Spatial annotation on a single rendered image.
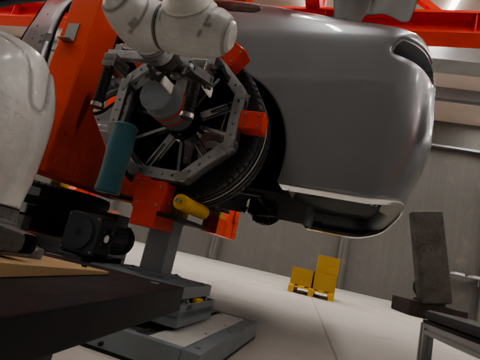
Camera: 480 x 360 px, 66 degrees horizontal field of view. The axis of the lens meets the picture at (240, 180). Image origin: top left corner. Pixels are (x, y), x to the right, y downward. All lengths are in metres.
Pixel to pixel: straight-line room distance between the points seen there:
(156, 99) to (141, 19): 0.51
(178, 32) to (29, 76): 0.36
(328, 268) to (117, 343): 5.00
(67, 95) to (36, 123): 1.18
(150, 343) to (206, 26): 0.88
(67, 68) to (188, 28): 1.05
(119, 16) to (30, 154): 0.43
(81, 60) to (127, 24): 0.91
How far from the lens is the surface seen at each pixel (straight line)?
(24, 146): 0.53
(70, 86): 1.73
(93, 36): 1.83
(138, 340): 1.23
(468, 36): 4.59
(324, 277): 6.04
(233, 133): 1.35
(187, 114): 1.17
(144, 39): 0.89
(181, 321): 1.37
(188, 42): 0.82
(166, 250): 1.50
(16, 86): 0.54
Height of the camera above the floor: 0.37
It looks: 11 degrees up
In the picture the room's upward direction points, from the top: 13 degrees clockwise
